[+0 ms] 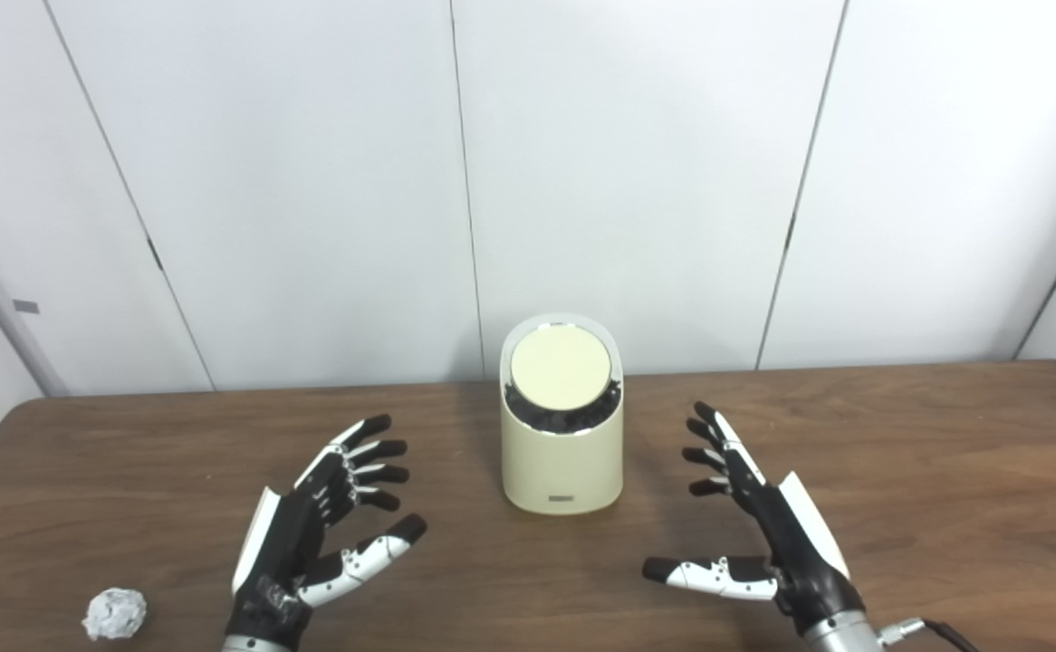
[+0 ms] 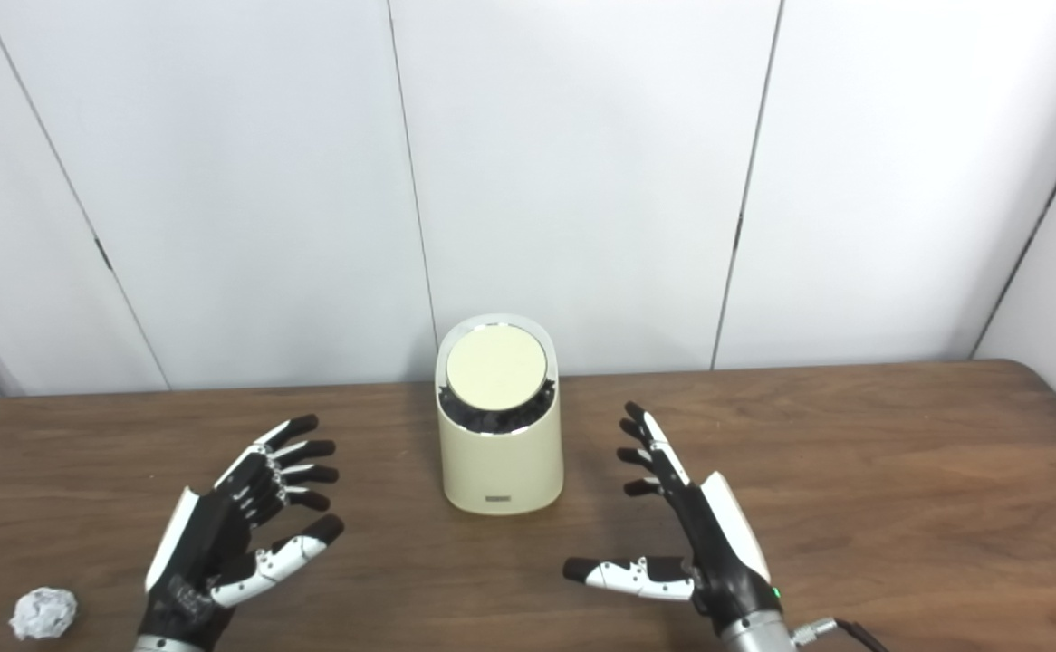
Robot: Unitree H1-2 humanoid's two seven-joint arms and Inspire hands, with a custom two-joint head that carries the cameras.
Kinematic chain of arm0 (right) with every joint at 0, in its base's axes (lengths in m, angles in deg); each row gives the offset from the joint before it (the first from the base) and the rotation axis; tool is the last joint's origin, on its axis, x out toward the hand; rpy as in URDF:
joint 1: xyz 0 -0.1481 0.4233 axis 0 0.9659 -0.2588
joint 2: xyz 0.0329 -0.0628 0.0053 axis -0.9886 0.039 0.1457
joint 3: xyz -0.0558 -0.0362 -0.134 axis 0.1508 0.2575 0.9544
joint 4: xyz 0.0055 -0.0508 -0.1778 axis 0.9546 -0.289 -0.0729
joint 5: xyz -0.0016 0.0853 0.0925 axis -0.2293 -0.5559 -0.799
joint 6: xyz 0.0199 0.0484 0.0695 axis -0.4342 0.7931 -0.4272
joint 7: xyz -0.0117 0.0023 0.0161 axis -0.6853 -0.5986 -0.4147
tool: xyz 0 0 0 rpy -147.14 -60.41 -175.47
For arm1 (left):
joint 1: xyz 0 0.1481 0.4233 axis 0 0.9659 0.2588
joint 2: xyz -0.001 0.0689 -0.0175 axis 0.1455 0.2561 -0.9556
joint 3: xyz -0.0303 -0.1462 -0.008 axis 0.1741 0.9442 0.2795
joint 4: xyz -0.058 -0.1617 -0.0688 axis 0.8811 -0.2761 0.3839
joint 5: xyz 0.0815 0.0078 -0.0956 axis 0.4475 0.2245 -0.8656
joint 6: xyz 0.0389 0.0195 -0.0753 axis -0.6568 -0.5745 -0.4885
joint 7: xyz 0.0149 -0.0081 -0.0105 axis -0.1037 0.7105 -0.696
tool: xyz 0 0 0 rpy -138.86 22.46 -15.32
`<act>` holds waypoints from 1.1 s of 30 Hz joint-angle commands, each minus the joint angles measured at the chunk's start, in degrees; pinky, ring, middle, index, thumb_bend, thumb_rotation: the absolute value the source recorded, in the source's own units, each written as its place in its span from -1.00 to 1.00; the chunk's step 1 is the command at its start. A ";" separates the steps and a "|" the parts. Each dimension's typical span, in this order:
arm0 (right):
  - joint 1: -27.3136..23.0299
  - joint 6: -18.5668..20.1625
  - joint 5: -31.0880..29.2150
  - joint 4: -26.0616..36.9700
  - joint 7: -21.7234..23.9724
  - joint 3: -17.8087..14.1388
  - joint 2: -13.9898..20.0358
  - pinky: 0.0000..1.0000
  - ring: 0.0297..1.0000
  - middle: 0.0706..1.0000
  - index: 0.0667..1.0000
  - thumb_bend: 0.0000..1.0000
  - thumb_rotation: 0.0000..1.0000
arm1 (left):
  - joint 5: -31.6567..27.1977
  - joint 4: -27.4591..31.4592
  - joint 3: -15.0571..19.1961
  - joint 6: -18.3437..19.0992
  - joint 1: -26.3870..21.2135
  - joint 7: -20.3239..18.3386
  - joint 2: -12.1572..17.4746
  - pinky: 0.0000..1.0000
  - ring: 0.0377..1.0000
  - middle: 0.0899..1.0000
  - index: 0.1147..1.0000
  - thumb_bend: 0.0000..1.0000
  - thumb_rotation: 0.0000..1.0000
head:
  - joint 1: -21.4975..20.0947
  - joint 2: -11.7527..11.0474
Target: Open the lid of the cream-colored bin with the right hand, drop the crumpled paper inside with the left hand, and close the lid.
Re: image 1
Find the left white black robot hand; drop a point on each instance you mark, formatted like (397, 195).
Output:
(274, 543)

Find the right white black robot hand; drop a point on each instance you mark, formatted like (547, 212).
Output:
(800, 543)

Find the white paper ball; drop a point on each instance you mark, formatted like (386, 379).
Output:
(115, 614)

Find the round cream bin lid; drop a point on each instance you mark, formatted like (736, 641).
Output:
(560, 367)

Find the cream-colored cylindrical bin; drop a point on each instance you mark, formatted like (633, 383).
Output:
(562, 466)

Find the black bin liner bag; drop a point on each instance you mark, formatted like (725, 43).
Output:
(564, 418)

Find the small gray wall tag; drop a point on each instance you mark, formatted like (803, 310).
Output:
(26, 306)

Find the gray wall corner strip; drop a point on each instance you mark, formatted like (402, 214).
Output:
(3, 308)

